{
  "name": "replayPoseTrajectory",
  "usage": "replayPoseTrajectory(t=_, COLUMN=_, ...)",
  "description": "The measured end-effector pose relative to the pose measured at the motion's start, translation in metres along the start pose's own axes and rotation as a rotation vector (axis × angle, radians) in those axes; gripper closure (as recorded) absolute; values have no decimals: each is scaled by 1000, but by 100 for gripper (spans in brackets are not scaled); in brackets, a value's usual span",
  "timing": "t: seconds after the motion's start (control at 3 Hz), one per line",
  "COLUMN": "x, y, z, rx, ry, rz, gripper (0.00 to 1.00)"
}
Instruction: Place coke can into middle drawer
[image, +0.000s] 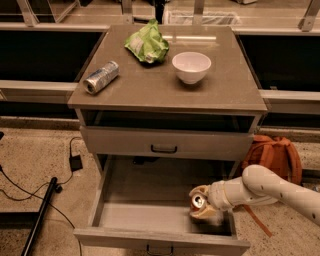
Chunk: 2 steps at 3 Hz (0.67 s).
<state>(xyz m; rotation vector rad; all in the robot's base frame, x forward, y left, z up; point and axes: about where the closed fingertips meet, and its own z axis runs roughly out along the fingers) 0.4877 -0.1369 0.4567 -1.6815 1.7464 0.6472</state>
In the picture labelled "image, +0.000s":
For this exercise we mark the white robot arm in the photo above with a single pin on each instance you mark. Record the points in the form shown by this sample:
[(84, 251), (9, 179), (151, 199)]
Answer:
[(256, 186)]

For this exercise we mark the green chip bag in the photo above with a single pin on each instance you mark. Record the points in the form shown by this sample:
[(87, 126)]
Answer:
[(148, 44)]

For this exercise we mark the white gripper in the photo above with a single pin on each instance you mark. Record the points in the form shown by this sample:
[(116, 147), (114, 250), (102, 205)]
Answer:
[(217, 197)]

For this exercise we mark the red Coca-Cola can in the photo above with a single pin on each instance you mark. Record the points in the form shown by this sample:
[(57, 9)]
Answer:
[(198, 201)]

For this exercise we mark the grey drawer cabinet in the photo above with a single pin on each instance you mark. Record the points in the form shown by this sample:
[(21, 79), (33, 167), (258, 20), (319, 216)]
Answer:
[(153, 97)]

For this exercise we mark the open middle drawer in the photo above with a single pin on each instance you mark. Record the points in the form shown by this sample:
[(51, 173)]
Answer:
[(144, 204)]

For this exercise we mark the black power adapter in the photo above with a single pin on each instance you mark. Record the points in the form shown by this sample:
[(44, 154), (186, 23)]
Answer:
[(75, 163)]

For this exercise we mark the closed top drawer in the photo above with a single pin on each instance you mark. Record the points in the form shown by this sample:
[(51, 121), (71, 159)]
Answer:
[(167, 143)]

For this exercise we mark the white bowl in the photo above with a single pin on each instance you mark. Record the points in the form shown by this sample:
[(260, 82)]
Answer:
[(191, 67)]

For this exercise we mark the black bar on floor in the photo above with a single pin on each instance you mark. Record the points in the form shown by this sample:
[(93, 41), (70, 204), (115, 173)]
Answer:
[(39, 218)]

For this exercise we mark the silver can lying sideways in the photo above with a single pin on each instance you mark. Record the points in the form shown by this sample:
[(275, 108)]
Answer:
[(101, 78)]

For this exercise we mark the orange backpack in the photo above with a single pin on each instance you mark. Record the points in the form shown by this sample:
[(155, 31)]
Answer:
[(277, 154)]

